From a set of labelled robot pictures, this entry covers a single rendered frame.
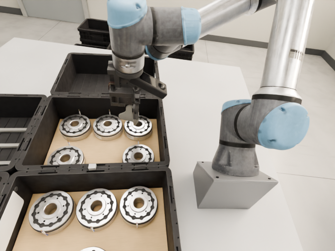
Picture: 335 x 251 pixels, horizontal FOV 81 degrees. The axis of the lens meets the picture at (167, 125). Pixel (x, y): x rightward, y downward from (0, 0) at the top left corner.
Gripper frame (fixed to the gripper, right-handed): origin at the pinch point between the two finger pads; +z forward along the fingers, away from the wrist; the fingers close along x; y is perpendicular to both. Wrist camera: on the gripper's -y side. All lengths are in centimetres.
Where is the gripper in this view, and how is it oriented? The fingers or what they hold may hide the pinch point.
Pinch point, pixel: (136, 115)
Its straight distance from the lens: 66.1
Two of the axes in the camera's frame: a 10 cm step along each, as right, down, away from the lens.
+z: -1.3, 5.8, 8.0
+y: -9.9, -0.2, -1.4
